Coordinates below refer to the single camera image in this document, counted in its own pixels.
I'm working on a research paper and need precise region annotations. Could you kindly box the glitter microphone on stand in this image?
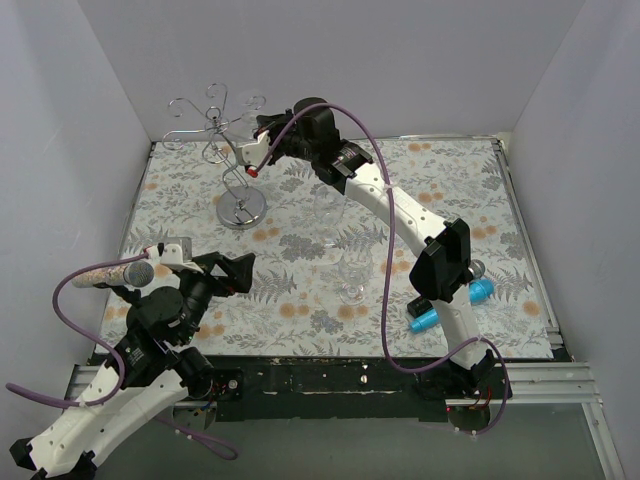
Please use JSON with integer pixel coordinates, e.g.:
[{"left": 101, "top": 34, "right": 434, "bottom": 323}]
[{"left": 71, "top": 260, "right": 155, "bottom": 288}]

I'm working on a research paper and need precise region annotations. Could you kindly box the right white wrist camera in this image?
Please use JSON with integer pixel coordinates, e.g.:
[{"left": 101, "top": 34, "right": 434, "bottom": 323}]
[{"left": 234, "top": 131, "right": 270, "bottom": 178}]

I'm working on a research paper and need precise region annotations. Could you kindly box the floral tablecloth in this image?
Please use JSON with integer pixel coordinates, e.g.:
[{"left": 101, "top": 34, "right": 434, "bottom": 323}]
[{"left": 124, "top": 139, "right": 552, "bottom": 359}]

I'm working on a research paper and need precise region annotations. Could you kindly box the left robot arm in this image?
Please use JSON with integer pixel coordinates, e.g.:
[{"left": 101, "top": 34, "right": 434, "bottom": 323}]
[{"left": 6, "top": 244, "right": 256, "bottom": 479}]

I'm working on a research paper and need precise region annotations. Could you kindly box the chrome wine glass rack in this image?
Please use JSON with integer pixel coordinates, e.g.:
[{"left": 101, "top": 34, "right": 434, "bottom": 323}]
[{"left": 161, "top": 82, "right": 267, "bottom": 230}]

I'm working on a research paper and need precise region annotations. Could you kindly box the near wine glass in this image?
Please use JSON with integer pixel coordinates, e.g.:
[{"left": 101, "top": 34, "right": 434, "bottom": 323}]
[{"left": 338, "top": 245, "right": 373, "bottom": 305}]

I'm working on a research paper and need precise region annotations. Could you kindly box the middle wine glass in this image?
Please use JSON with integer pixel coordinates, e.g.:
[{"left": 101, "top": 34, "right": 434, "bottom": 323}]
[{"left": 313, "top": 185, "right": 345, "bottom": 248}]

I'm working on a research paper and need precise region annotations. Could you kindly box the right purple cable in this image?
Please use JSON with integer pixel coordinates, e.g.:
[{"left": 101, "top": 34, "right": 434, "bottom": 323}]
[{"left": 257, "top": 102, "right": 514, "bottom": 436}]

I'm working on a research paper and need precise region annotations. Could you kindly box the blue toy microphone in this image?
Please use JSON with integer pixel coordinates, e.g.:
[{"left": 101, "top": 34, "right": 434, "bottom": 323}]
[{"left": 407, "top": 278, "right": 494, "bottom": 334}]

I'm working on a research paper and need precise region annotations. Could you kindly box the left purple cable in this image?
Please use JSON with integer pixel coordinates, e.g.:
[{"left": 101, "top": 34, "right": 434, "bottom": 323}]
[{"left": 4, "top": 252, "right": 239, "bottom": 461}]

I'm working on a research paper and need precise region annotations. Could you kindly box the black microphone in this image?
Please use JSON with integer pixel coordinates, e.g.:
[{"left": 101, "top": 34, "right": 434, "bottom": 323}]
[{"left": 407, "top": 260, "right": 486, "bottom": 318}]

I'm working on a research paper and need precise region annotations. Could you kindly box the black table front rail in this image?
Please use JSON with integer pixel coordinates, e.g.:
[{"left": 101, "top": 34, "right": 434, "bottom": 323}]
[{"left": 89, "top": 353, "right": 511, "bottom": 426}]

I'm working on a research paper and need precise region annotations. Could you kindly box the purple cable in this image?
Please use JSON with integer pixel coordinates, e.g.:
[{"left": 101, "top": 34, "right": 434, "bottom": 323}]
[
  {"left": 4, "top": 252, "right": 239, "bottom": 461},
  {"left": 257, "top": 102, "right": 514, "bottom": 436}
]

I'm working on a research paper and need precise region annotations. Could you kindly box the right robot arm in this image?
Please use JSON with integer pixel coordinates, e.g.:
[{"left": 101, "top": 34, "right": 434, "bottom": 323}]
[{"left": 246, "top": 97, "right": 498, "bottom": 398}]

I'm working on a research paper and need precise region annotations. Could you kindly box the patterned tumbler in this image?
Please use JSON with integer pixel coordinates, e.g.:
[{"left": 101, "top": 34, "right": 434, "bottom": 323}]
[{"left": 227, "top": 110, "right": 258, "bottom": 145}]

